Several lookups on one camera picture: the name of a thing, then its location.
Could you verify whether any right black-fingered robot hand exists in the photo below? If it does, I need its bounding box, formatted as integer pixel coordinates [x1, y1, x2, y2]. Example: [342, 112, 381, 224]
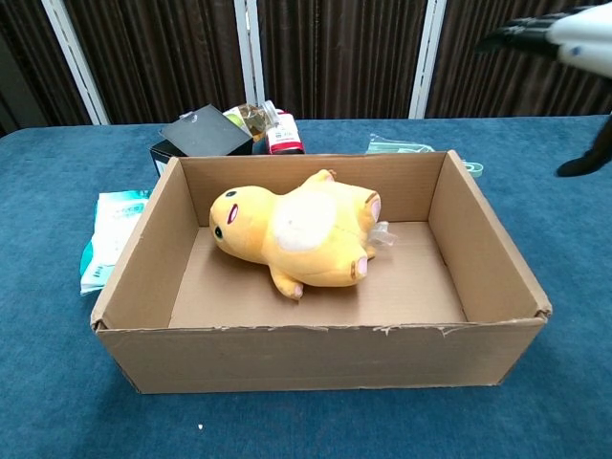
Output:
[475, 3, 612, 178]

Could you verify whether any yellow plush toy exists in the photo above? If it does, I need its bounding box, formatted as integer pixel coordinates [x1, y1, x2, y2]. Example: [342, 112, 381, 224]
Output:
[208, 168, 398, 301]

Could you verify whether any black square box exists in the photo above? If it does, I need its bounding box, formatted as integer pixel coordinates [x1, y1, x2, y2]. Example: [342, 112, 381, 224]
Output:
[149, 103, 254, 176]

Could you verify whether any open cardboard box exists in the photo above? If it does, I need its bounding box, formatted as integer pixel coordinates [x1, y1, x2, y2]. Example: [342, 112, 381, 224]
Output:
[90, 149, 554, 395]

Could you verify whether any pale green dustpan brush set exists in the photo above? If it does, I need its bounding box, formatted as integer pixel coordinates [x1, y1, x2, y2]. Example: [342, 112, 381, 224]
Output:
[365, 133, 484, 181]

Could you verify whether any red juice bottle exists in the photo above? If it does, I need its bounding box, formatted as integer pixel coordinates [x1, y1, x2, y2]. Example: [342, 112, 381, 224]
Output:
[265, 110, 306, 156]

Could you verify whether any yellow tea bottle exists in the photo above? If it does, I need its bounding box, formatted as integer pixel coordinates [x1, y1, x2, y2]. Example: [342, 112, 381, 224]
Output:
[222, 99, 281, 143]

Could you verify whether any green wet wipes pack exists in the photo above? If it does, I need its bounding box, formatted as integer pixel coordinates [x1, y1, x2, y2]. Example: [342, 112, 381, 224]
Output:
[79, 189, 154, 296]

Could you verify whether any blue table mat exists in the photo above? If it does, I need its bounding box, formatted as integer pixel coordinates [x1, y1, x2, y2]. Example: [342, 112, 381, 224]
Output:
[0, 114, 612, 459]

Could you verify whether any white partition post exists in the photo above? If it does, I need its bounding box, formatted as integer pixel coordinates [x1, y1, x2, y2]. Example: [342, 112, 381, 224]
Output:
[232, 0, 266, 120]
[409, 0, 449, 120]
[40, 0, 110, 126]

